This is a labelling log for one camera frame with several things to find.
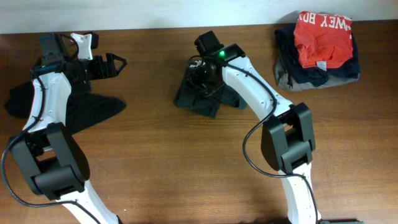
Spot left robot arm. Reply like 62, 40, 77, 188
1, 32, 127, 223

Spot grey folded t-shirt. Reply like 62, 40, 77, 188
274, 53, 360, 91

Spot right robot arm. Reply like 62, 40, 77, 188
193, 31, 322, 223

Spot red folded t-shirt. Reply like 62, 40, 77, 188
294, 11, 353, 69

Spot navy folded t-shirt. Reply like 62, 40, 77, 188
274, 25, 360, 91

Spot dark green t-shirt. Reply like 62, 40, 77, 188
174, 68, 248, 118

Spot black t-shirt white letters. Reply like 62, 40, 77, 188
4, 82, 126, 134

